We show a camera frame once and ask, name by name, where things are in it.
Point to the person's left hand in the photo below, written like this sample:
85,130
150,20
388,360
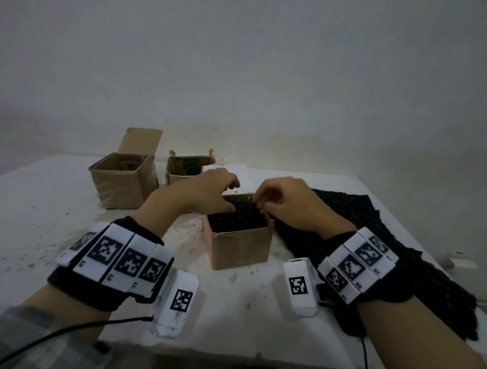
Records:
205,194

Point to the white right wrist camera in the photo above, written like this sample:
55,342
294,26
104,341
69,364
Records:
298,289

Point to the pile of black bubble wrap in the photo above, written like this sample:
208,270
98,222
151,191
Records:
361,216

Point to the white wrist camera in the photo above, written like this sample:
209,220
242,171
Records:
298,289
177,304

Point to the left wrist marker band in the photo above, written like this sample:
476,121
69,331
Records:
114,258

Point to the paper box with white lid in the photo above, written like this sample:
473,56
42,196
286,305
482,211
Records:
236,247

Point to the paper box with notched rim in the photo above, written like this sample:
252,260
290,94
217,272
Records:
175,178

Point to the person's right forearm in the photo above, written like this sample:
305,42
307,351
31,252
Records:
411,334

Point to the person's right hand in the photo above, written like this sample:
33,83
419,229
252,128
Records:
300,209

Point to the person's left forearm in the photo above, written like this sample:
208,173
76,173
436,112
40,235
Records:
152,213

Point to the white plastic block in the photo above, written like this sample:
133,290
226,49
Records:
462,262

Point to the paper box with tall flap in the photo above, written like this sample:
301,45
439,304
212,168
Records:
121,190

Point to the black bubble wrap piece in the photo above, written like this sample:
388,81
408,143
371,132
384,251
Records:
236,218

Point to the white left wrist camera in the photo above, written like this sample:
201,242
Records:
177,304

